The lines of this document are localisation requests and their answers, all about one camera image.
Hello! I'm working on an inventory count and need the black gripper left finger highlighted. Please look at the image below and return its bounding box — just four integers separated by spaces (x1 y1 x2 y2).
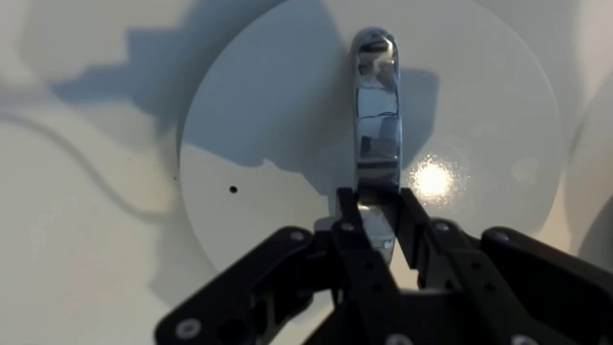
152 186 411 345

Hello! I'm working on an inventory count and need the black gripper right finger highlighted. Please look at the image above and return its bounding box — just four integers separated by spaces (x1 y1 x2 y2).
392 188 613 345

